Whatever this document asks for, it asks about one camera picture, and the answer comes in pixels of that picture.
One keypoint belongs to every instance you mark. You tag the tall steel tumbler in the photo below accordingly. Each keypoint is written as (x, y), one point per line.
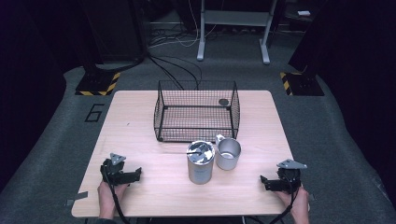
(200, 171)

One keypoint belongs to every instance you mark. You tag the person's left hand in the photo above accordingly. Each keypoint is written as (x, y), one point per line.
(107, 199)

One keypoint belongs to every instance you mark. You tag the small white box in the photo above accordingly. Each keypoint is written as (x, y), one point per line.
(304, 13)

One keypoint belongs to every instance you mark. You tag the black stand with striped base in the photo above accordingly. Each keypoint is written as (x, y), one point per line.
(303, 84)
(98, 81)

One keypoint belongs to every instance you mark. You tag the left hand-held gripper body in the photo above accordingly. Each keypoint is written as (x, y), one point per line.
(112, 172)

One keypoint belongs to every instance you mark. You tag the grey round disc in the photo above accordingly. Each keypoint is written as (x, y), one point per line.
(223, 102)

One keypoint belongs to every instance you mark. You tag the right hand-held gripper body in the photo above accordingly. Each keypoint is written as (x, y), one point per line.
(290, 177)

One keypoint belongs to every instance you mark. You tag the black cabinet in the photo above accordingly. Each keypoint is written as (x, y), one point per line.
(118, 28)

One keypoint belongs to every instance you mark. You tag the person's right hand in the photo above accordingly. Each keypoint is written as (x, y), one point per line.
(300, 202)

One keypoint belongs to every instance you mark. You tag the white metal stand frame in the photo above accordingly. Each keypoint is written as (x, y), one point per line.
(236, 18)

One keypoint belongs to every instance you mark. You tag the grey floor tape strip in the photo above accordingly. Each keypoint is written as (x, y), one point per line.
(312, 197)
(77, 197)

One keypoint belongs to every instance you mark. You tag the silver metal mug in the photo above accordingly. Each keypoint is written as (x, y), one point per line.
(228, 160)

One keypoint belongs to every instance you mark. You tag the dark curtain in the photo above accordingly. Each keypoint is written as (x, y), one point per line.
(364, 93)
(28, 93)

